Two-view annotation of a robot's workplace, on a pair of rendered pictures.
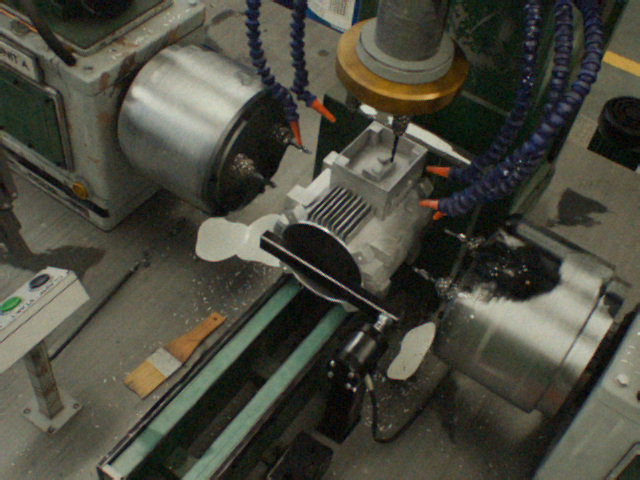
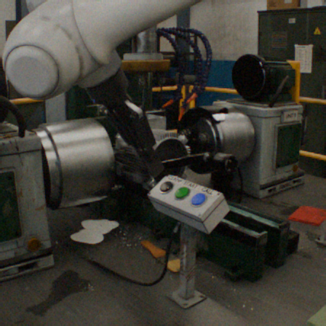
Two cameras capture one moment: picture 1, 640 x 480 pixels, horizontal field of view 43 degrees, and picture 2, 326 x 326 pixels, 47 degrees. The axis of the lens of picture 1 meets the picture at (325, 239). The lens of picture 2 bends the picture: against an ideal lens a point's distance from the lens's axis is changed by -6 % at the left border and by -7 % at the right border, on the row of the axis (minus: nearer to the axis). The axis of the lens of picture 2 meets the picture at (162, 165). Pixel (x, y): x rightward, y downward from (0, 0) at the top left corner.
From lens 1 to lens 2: 1.33 m
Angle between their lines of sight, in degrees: 63
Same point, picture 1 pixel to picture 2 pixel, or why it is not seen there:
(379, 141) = not seen: hidden behind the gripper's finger
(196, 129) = (94, 135)
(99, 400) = not seen: hidden behind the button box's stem
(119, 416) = (198, 276)
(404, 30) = (153, 39)
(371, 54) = (148, 53)
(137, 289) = (107, 263)
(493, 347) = (236, 132)
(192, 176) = (107, 158)
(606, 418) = (268, 124)
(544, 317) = (235, 113)
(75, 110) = (26, 173)
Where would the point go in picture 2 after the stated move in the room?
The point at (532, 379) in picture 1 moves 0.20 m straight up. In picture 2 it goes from (248, 133) to (250, 79)
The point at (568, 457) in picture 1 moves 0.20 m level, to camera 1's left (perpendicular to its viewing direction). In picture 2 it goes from (265, 155) to (255, 168)
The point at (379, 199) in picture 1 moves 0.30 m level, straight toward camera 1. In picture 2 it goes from (163, 124) to (250, 132)
